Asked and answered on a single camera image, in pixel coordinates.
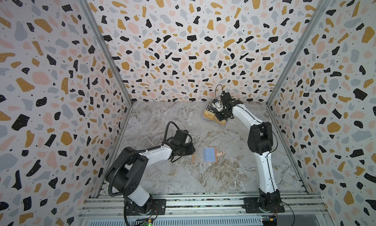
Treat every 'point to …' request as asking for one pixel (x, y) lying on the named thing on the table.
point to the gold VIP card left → (209, 114)
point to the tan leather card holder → (206, 154)
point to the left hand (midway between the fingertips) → (197, 147)
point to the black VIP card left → (209, 107)
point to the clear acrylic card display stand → (215, 123)
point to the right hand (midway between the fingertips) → (218, 113)
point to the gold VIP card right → (223, 122)
